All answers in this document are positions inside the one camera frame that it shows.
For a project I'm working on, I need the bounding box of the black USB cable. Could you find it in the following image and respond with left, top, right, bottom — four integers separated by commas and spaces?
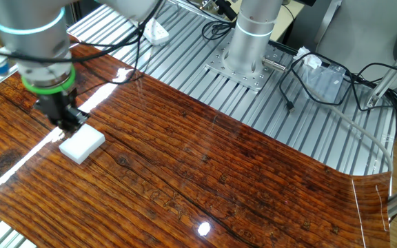
278, 51, 356, 114

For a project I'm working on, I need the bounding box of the black handle tool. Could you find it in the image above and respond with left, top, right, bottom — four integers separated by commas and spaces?
214, 0, 238, 21

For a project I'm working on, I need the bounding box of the coiled black cable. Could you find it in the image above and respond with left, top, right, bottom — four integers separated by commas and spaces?
201, 19, 237, 41

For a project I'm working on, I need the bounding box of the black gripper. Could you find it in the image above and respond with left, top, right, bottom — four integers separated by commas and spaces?
32, 87, 91, 134

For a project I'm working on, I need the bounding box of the crumpled white tissue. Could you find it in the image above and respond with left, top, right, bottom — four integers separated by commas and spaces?
293, 46, 323, 70

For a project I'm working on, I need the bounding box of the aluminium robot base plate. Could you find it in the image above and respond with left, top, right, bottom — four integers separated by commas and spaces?
204, 29, 291, 92

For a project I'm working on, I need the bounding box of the thick grey cable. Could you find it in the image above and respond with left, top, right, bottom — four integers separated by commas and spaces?
284, 65, 394, 173

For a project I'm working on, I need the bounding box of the green flange ring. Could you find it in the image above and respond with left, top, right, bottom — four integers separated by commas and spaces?
21, 65, 77, 96

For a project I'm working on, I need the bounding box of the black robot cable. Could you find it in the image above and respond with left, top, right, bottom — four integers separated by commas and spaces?
0, 0, 165, 104

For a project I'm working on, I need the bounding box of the white power strip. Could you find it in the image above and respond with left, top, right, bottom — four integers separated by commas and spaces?
142, 17, 170, 47

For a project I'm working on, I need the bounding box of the white rectangular sponge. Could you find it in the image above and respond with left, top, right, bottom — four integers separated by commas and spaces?
59, 123, 106, 165

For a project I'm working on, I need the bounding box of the silver cable connector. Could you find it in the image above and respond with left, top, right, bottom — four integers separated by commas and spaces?
262, 57, 288, 73

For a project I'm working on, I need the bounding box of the clear plastic bag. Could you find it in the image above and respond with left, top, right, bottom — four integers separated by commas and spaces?
303, 63, 347, 104

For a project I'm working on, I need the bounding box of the wood grain table mat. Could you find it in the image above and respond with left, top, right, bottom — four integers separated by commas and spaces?
0, 36, 392, 248

